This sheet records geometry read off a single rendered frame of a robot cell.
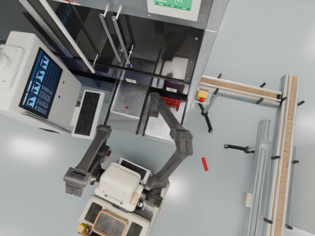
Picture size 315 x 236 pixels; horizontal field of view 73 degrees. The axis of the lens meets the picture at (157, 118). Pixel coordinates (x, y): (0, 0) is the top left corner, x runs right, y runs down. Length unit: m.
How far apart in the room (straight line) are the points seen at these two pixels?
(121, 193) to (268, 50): 2.75
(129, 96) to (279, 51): 2.26
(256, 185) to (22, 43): 2.13
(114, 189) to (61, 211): 1.68
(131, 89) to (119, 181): 0.91
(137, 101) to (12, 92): 0.91
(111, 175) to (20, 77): 0.77
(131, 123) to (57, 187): 1.45
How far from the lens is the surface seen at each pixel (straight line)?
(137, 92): 1.90
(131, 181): 1.29
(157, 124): 1.80
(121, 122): 1.84
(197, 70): 1.38
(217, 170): 2.70
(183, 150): 1.09
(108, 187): 1.32
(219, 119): 2.79
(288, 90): 2.05
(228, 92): 1.90
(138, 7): 1.05
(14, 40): 1.60
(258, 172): 2.26
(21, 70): 1.48
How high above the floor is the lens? 2.63
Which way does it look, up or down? 75 degrees down
